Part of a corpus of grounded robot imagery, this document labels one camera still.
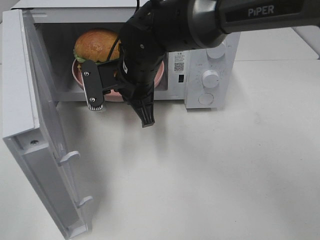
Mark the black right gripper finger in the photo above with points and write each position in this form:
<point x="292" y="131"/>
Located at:
<point x="145" y="112"/>

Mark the round door release button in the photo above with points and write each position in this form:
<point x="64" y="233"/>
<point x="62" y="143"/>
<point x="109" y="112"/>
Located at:
<point x="206" y="99"/>

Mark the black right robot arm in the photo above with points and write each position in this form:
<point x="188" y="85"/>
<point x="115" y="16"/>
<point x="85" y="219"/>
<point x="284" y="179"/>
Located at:
<point x="202" y="24"/>

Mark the white microwave oven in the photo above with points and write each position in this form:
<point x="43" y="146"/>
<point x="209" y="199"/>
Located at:
<point x="198" y="77"/>

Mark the white warning label sticker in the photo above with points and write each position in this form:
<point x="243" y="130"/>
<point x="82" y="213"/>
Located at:
<point x="179" y="62"/>

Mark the burger with lettuce and tomato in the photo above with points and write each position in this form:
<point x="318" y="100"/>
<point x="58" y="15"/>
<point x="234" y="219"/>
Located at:
<point x="99" y="45"/>

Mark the pink round plate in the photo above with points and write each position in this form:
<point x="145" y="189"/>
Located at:
<point x="113" y="96"/>

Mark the white microwave door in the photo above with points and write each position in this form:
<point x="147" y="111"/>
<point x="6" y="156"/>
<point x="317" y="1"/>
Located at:
<point x="31" y="126"/>

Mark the white lower timer knob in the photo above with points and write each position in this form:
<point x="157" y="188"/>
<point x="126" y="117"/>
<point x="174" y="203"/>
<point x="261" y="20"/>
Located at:
<point x="210" y="79"/>

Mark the white upper power knob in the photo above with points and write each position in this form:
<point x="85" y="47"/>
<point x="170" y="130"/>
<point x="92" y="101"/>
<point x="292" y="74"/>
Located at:
<point x="217" y="52"/>

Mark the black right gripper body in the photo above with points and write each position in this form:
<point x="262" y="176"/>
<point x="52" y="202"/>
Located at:
<point x="141" y="53"/>

